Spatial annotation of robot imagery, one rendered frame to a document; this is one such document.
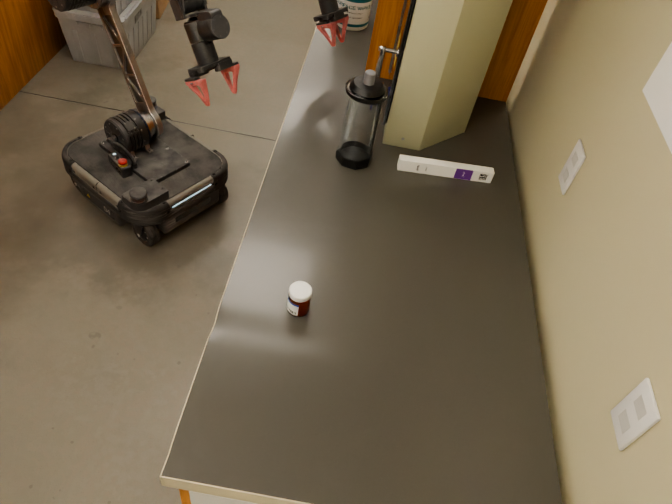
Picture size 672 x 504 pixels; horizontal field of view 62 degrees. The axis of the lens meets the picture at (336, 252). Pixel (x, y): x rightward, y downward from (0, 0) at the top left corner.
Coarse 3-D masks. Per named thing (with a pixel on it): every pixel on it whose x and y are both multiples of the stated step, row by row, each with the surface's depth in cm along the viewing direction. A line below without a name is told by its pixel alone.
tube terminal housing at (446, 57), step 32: (416, 0) 134; (448, 0) 132; (480, 0) 136; (512, 0) 144; (416, 32) 139; (448, 32) 138; (480, 32) 144; (416, 64) 145; (448, 64) 145; (480, 64) 154; (416, 96) 152; (448, 96) 155; (384, 128) 168; (416, 128) 159; (448, 128) 166
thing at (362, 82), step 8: (368, 72) 138; (352, 80) 141; (360, 80) 140; (368, 80) 138; (376, 80) 141; (352, 88) 139; (360, 88) 138; (368, 88) 138; (376, 88) 139; (384, 88) 141; (368, 96) 138; (376, 96) 139
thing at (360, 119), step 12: (348, 84) 141; (384, 84) 143; (348, 96) 142; (360, 96) 138; (384, 96) 140; (348, 108) 143; (360, 108) 141; (372, 108) 141; (348, 120) 145; (360, 120) 143; (372, 120) 144; (348, 132) 147; (360, 132) 146; (372, 132) 147; (348, 144) 150; (360, 144) 149; (348, 156) 152; (360, 156) 152
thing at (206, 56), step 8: (192, 48) 144; (200, 48) 143; (208, 48) 143; (200, 56) 144; (208, 56) 144; (216, 56) 145; (200, 64) 145; (208, 64) 144; (216, 64) 146; (192, 72) 145; (200, 72) 143
